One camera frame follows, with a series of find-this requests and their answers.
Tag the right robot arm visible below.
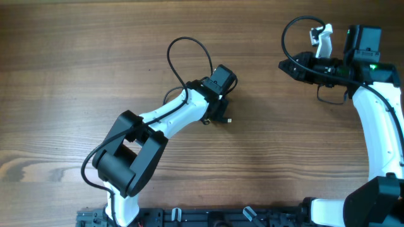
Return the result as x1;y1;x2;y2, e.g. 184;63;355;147
278;25;403;226

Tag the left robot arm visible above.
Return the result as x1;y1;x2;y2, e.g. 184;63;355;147
92;65;238;226

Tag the right camera black cable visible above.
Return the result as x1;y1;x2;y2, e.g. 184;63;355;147
281;15;404;152

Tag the camera black cable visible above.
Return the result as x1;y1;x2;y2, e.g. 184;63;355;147
80;37;214;226
281;15;404;152

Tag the left camera black cable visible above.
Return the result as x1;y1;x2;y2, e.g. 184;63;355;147
80;37;214;226

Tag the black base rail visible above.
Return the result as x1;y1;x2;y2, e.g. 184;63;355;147
75;206;313;227

